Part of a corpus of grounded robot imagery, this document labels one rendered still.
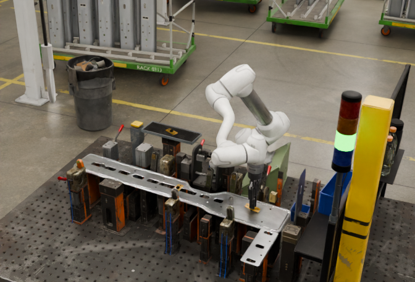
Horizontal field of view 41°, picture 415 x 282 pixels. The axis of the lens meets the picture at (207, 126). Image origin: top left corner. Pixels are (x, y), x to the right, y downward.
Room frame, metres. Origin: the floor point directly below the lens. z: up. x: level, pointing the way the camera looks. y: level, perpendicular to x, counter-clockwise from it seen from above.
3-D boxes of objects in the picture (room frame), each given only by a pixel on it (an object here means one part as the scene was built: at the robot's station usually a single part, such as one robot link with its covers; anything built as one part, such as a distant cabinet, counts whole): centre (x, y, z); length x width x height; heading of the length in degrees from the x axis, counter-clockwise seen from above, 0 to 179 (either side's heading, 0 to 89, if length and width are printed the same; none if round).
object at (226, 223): (2.37, -0.11, 0.87); 0.12 x 0.09 x 0.35; 154
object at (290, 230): (2.29, -0.44, 0.88); 0.08 x 0.08 x 0.36; 64
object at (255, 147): (2.52, -0.24, 1.40); 0.13 x 0.11 x 0.16; 113
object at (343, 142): (1.72, -0.48, 1.90); 0.07 x 0.07 x 0.06
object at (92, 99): (5.46, 1.24, 0.36); 0.54 x 0.50 x 0.73; 159
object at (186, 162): (2.92, 0.11, 0.89); 0.13 x 0.11 x 0.38; 154
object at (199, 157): (2.87, -0.01, 0.94); 0.18 x 0.13 x 0.49; 64
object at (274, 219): (2.73, 0.19, 1.00); 1.38 x 0.22 x 0.02; 64
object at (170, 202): (2.55, 0.19, 0.87); 0.12 x 0.09 x 0.35; 154
